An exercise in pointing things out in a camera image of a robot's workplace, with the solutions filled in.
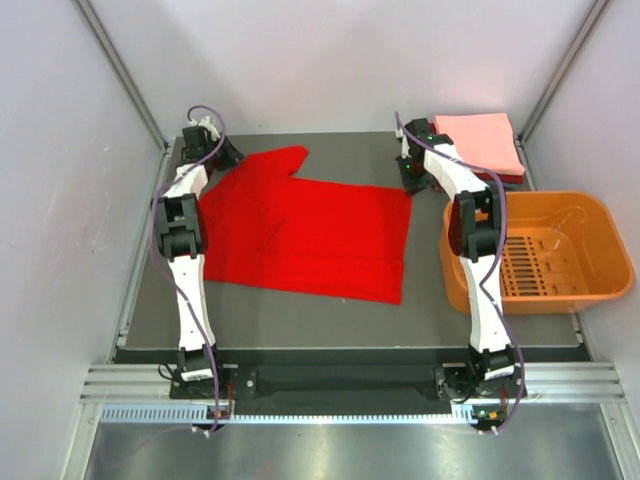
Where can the orange plastic basket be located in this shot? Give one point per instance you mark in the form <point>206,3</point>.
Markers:
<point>563,254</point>

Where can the aluminium rail profile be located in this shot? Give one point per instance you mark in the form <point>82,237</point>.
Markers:
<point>580,382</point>

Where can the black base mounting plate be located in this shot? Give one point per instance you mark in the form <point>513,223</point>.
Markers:
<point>340,403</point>

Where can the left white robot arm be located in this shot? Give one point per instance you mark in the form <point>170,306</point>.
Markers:
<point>181,241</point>

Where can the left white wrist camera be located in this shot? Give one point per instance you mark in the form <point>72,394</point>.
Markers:
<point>206,123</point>

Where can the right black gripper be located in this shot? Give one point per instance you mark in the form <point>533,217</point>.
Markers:
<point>411,186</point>

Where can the aluminium frame post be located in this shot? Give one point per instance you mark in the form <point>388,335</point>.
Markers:
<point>595,14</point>
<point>106,45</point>

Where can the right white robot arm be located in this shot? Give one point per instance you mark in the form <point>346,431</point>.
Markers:
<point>476,236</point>

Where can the left aluminium frame post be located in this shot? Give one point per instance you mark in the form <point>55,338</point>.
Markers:
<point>106,45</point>

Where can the folded dark red t shirt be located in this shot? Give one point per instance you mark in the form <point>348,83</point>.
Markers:
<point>510,179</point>

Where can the folded pink t shirt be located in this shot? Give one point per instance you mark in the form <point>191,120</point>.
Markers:
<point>483,140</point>

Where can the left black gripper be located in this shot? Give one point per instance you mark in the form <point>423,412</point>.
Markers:
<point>232,156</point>

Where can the right aluminium frame post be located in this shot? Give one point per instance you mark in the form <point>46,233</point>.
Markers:
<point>595,14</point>

